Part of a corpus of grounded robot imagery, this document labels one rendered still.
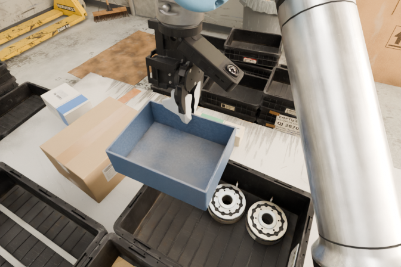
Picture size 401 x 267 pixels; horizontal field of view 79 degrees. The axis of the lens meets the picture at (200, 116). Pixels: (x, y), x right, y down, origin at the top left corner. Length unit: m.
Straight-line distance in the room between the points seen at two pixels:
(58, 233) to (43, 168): 0.38
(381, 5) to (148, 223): 2.60
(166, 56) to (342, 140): 0.31
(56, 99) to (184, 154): 0.82
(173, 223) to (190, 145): 0.26
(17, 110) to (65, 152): 1.14
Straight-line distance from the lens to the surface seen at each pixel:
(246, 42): 2.10
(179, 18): 0.38
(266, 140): 1.06
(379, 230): 0.27
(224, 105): 1.61
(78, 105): 1.16
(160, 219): 0.72
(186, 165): 0.50
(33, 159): 1.16
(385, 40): 2.92
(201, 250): 0.69
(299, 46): 0.27
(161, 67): 0.43
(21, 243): 0.83
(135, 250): 0.62
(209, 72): 0.40
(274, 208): 0.72
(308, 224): 0.65
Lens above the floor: 1.50
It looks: 46 degrees down
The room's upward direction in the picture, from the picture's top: straight up
